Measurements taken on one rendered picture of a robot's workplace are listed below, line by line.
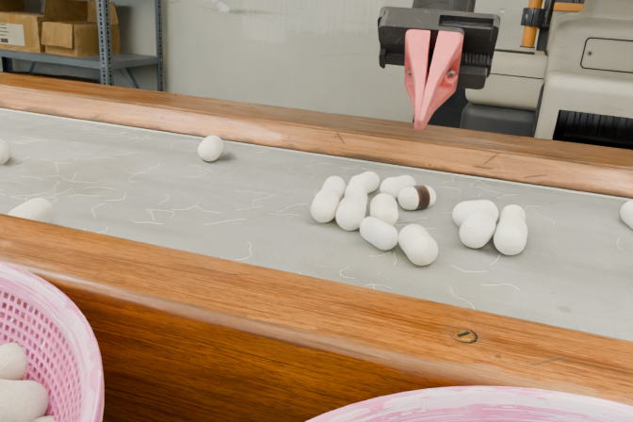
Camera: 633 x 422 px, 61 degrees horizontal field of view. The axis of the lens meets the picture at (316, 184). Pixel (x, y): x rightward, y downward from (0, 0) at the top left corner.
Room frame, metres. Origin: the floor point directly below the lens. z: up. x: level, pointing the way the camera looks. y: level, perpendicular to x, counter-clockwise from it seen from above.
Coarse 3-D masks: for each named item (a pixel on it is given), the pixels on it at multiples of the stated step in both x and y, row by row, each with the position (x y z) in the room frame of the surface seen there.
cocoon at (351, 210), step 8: (344, 200) 0.38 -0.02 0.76; (352, 200) 0.37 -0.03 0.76; (360, 200) 0.38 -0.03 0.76; (344, 208) 0.36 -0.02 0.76; (352, 208) 0.36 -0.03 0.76; (360, 208) 0.36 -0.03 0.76; (336, 216) 0.36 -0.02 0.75; (344, 216) 0.36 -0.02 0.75; (352, 216) 0.36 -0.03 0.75; (360, 216) 0.36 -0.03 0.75; (344, 224) 0.36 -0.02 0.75; (352, 224) 0.36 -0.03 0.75; (360, 224) 0.36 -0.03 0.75
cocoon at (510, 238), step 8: (504, 224) 0.35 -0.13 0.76; (512, 224) 0.34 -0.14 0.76; (520, 224) 0.35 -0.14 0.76; (496, 232) 0.34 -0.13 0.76; (504, 232) 0.34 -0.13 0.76; (512, 232) 0.34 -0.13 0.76; (520, 232) 0.34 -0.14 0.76; (496, 240) 0.34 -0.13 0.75; (504, 240) 0.33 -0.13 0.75; (512, 240) 0.33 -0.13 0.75; (520, 240) 0.33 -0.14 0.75; (496, 248) 0.34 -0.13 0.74; (504, 248) 0.33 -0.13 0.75; (512, 248) 0.33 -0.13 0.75; (520, 248) 0.33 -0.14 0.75
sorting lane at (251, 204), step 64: (0, 128) 0.58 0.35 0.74; (64, 128) 0.60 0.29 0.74; (128, 128) 0.62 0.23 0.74; (0, 192) 0.39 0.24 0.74; (64, 192) 0.40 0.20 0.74; (128, 192) 0.41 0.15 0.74; (192, 192) 0.42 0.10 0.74; (256, 192) 0.43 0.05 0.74; (448, 192) 0.47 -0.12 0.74; (512, 192) 0.48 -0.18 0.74; (576, 192) 0.49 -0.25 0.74; (256, 256) 0.31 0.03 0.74; (320, 256) 0.32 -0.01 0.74; (384, 256) 0.32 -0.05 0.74; (448, 256) 0.33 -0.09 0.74; (512, 256) 0.34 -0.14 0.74; (576, 256) 0.35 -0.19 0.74; (576, 320) 0.26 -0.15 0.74
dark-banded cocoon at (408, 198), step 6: (426, 186) 0.42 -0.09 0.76; (402, 192) 0.41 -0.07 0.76; (408, 192) 0.41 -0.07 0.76; (414, 192) 0.41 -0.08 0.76; (432, 192) 0.42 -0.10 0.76; (402, 198) 0.41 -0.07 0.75; (408, 198) 0.41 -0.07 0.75; (414, 198) 0.41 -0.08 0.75; (432, 198) 0.41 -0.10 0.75; (402, 204) 0.41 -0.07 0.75; (408, 204) 0.41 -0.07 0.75; (414, 204) 0.41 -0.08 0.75; (432, 204) 0.42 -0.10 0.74
